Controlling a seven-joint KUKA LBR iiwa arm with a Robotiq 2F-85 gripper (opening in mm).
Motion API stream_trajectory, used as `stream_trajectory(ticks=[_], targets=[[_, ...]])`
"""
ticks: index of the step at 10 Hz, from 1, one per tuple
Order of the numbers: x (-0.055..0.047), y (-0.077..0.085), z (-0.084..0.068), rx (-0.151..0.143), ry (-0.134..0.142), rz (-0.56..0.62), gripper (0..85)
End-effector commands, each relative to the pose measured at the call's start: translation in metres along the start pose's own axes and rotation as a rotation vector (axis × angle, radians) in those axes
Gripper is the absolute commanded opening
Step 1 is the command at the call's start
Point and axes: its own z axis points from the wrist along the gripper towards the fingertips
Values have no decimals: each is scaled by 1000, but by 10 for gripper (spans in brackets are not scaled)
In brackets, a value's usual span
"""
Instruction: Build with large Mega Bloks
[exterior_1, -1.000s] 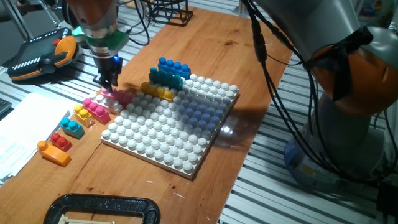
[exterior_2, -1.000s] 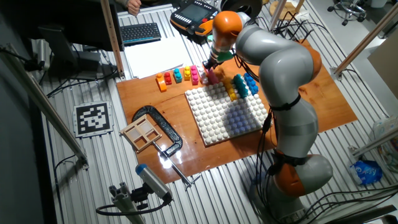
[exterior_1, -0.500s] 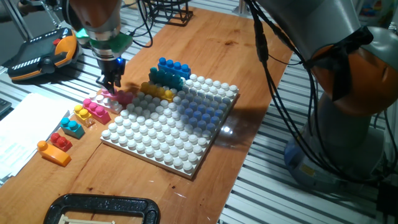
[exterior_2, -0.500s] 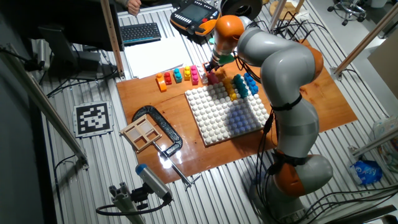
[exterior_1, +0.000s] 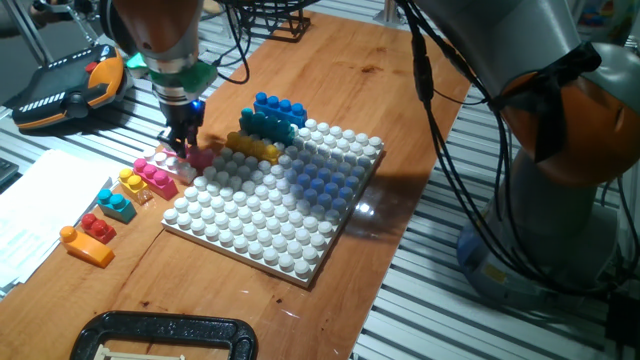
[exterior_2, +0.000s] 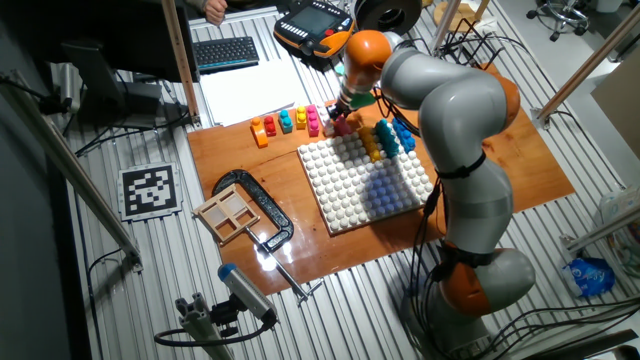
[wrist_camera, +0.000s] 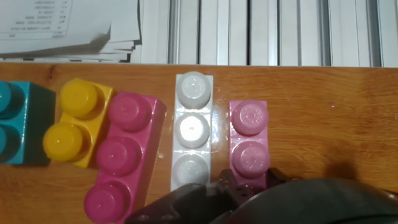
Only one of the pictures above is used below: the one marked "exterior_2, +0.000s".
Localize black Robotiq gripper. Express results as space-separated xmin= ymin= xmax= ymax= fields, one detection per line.
xmin=325 ymin=98 xmax=359 ymax=127

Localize pink four-stud block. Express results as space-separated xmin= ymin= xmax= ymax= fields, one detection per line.
xmin=332 ymin=113 xmax=354 ymax=138

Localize yellow four-stud block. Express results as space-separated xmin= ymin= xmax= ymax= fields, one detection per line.
xmin=357 ymin=125 xmax=384 ymax=164

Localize blue four-stud block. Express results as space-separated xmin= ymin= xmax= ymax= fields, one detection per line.
xmin=391 ymin=117 xmax=417 ymax=155

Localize person's bare hand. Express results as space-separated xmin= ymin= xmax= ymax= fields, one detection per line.
xmin=203 ymin=0 xmax=229 ymax=26

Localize white flat four-stud block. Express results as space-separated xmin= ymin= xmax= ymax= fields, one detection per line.
xmin=316 ymin=103 xmax=337 ymax=137

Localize magenta three-stud block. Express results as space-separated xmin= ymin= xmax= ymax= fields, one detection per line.
xmin=305 ymin=104 xmax=321 ymax=138

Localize white studded baseplate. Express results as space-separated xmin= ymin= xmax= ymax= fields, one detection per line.
xmin=297 ymin=123 xmax=435 ymax=236

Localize orange sloped one-stud block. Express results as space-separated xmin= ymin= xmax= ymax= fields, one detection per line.
xmin=249 ymin=117 xmax=270 ymax=149

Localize stack of white papers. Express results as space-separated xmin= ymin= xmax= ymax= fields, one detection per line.
xmin=198 ymin=59 xmax=311 ymax=128

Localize orange black teach pendant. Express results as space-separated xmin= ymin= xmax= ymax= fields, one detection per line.
xmin=273 ymin=0 xmax=356 ymax=60

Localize varnished wooden board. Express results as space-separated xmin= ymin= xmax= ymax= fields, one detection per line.
xmin=187 ymin=62 xmax=576 ymax=296

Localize black metal C-clamp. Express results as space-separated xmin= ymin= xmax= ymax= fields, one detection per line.
xmin=211 ymin=168 xmax=325 ymax=306

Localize black filament spool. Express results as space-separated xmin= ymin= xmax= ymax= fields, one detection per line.
xmin=353 ymin=0 xmax=424 ymax=37

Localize black computer keyboard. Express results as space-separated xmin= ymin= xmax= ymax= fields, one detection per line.
xmin=192 ymin=35 xmax=261 ymax=75

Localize black white fiducial marker plate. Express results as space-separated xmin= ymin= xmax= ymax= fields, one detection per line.
xmin=116 ymin=162 xmax=184 ymax=223

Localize black computer monitor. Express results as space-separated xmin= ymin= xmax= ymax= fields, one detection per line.
xmin=9 ymin=0 xmax=200 ymax=84

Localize black monitor stand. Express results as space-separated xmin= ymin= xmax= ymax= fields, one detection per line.
xmin=60 ymin=42 xmax=164 ymax=129

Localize black office chair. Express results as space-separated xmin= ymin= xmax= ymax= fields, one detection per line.
xmin=525 ymin=0 xmax=591 ymax=43

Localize brown cardboard sheet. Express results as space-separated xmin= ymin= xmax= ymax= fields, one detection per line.
xmin=590 ymin=59 xmax=640 ymax=161

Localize short aluminium extrusion bar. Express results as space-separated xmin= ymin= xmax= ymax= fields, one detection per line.
xmin=559 ymin=204 xmax=640 ymax=254

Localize blue plastic bag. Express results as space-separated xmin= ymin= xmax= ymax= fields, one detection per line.
xmin=561 ymin=257 xmax=616 ymax=299

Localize clear plastic bag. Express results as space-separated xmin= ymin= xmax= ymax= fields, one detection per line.
xmin=599 ymin=187 xmax=640 ymax=279

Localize green gripper mount adapter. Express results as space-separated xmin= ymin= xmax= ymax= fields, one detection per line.
xmin=349 ymin=91 xmax=377 ymax=110

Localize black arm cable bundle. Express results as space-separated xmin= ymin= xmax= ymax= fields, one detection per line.
xmin=372 ymin=39 xmax=451 ymax=360

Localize small wooden window frame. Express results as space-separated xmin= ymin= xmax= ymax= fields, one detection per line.
xmin=193 ymin=183 xmax=261 ymax=246

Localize black wire frame stand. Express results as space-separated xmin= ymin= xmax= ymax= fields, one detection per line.
xmin=442 ymin=18 xmax=506 ymax=69

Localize upright wooden post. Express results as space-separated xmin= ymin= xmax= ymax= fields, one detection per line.
xmin=160 ymin=0 xmax=202 ymax=126

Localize grey camera with blue end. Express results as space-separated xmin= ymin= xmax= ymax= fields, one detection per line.
xmin=217 ymin=263 xmax=279 ymax=326

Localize aluminium extrusion camera post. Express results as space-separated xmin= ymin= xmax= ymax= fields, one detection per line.
xmin=174 ymin=293 xmax=236 ymax=360

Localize slanted wooden frame beam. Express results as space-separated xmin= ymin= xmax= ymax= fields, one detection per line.
xmin=532 ymin=4 xmax=640 ymax=129

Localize black camera cable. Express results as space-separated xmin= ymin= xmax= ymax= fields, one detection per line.
xmin=153 ymin=319 xmax=276 ymax=347

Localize long aluminium frame beam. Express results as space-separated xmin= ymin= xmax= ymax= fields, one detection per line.
xmin=0 ymin=69 xmax=144 ymax=274

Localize black floor cables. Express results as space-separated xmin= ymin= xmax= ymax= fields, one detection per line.
xmin=479 ymin=294 xmax=640 ymax=360

